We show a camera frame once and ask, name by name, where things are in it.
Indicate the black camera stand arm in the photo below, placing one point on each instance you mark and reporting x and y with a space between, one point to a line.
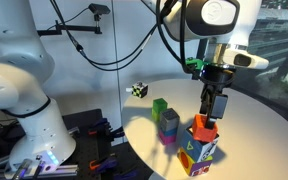
70 30

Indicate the black camera on stand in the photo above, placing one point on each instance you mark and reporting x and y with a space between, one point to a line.
99 9

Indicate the orange block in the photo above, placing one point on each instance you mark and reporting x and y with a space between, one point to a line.
200 130

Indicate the blue block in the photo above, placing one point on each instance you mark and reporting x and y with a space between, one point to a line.
170 132

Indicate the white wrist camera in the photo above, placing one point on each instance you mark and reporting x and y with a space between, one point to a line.
245 60

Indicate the orange and blue bar clamp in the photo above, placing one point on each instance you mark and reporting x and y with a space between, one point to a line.
100 126
102 164

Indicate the grey block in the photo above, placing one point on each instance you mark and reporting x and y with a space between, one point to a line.
169 120

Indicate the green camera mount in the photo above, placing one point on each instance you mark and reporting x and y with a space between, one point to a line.
194 63

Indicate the green and black checkered cube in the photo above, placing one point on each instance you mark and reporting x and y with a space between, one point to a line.
140 90

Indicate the magenta block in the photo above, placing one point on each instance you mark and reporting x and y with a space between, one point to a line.
167 138

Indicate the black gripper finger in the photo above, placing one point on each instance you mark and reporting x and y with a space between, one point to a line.
205 100
218 106

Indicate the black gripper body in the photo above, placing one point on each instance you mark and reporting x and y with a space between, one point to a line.
217 75

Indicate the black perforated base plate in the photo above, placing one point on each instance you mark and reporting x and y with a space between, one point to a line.
84 146

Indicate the yellow soft cube orange circle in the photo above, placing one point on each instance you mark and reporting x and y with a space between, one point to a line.
185 161

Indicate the green block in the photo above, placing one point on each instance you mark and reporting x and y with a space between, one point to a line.
159 106

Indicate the silver aluminium extrusion rail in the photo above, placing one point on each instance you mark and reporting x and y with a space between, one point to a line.
73 130
67 169

